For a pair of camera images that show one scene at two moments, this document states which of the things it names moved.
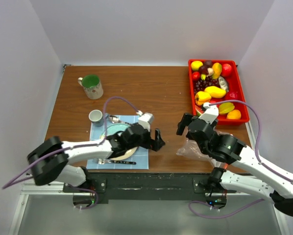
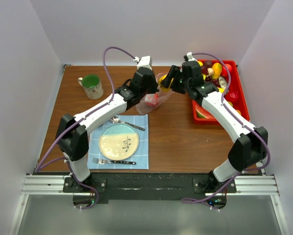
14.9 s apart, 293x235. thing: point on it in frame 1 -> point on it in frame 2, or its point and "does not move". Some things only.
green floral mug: (92, 86) does not move
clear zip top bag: (190, 148) -> (148, 102)
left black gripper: (155, 145) -> (154, 88)
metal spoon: (114, 119) does not move
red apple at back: (226, 70) does not move
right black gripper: (186, 118) -> (172, 74)
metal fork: (103, 161) does not move
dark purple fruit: (207, 64) does not move
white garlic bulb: (210, 71) does not move
